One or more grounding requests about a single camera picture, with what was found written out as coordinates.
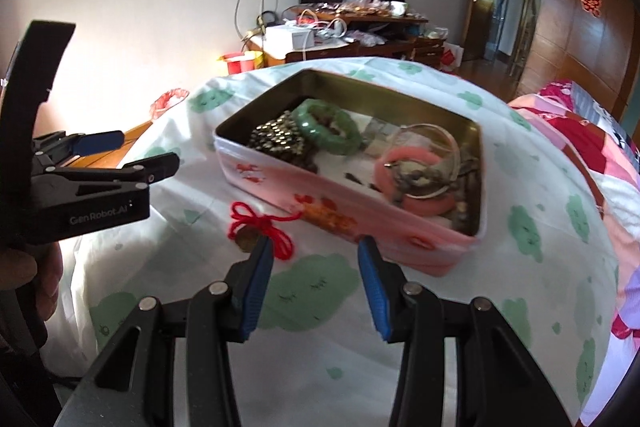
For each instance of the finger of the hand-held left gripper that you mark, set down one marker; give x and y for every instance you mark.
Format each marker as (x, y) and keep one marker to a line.
(160, 164)
(100, 141)

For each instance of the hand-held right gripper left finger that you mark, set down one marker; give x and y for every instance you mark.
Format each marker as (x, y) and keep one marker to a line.
(255, 287)

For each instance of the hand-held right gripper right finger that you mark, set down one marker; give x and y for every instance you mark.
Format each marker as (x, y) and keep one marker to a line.
(372, 292)

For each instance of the pink tin box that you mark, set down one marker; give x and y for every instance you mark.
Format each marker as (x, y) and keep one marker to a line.
(350, 212)

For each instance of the pink bangle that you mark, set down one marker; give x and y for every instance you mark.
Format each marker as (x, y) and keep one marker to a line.
(382, 172)

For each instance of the person's left hand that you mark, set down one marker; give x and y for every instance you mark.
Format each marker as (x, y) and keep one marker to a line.
(35, 269)

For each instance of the red plastic bag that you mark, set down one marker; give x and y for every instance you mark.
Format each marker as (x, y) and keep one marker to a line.
(167, 103)

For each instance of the dark metal trinkets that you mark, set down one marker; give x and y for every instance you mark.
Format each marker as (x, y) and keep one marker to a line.
(425, 179)

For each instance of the yellow and red bag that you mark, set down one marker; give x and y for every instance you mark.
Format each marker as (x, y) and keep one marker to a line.
(240, 63)

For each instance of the printed paper leaflet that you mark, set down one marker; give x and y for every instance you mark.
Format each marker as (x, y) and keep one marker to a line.
(350, 162)

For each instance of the green bangle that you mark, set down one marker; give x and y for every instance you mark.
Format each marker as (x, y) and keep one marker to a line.
(305, 122)

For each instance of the silver bangle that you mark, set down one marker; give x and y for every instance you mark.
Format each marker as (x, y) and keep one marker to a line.
(456, 150)

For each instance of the white sheet with green clouds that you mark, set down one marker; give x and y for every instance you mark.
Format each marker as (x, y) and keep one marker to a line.
(500, 187)

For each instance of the white cardboard box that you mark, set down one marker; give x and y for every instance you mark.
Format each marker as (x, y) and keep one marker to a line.
(290, 37)

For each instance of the wooden television cabinet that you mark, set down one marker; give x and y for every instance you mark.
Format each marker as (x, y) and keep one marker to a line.
(425, 52)

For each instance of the red and white paper bag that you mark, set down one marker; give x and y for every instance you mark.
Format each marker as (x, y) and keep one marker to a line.
(451, 57)

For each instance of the pink patchwork quilt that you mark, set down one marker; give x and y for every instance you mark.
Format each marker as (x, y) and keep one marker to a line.
(620, 177)

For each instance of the white mug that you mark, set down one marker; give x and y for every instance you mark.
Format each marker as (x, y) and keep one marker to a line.
(398, 8)

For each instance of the wooden wardrobe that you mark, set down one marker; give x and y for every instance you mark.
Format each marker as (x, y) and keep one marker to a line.
(570, 47)

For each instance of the red paper wall decoration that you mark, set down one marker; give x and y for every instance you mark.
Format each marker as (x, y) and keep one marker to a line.
(590, 0)

